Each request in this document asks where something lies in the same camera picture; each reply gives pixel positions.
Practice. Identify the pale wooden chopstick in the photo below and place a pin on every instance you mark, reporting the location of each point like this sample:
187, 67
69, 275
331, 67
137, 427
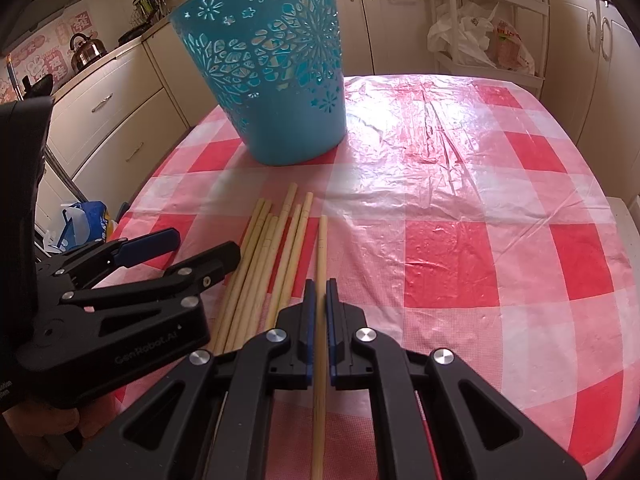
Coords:
322, 250

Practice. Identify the cream kitchen cabinet with drawers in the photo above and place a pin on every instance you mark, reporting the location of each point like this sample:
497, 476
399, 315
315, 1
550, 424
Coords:
125, 110

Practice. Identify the counter dish rack with utensils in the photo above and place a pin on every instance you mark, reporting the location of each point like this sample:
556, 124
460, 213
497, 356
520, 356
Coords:
150, 0

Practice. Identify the pink wall stickers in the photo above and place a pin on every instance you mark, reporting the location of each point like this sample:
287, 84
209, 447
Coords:
35, 60

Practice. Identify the red white checked tablecloth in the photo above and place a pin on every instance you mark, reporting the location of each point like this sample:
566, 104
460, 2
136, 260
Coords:
450, 210

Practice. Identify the bundle of wooden chopsticks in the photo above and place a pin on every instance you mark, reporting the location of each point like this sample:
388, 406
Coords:
250, 270

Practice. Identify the white shelf trolley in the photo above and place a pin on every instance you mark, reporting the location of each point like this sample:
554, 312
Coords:
537, 20

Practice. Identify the white plastic bag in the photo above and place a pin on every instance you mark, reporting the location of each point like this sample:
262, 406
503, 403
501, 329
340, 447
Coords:
462, 35

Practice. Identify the steel kettle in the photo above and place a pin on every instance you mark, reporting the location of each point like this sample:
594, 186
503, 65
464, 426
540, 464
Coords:
87, 55

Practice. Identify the red printed plastic bag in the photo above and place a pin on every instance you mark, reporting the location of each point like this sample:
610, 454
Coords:
510, 45

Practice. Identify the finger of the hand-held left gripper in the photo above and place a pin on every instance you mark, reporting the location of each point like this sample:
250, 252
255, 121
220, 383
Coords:
210, 265
150, 242

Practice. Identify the blue perforated plastic basket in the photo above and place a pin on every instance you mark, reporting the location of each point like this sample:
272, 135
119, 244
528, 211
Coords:
290, 125

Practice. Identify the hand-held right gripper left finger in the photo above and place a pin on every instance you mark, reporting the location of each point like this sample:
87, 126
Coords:
310, 320

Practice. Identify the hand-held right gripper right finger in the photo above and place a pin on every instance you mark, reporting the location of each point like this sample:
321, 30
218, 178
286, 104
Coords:
331, 320

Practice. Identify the blue plastic bag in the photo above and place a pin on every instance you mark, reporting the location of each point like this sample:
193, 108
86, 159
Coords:
85, 220

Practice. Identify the person's left hand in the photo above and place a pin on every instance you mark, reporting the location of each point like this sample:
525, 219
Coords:
40, 422

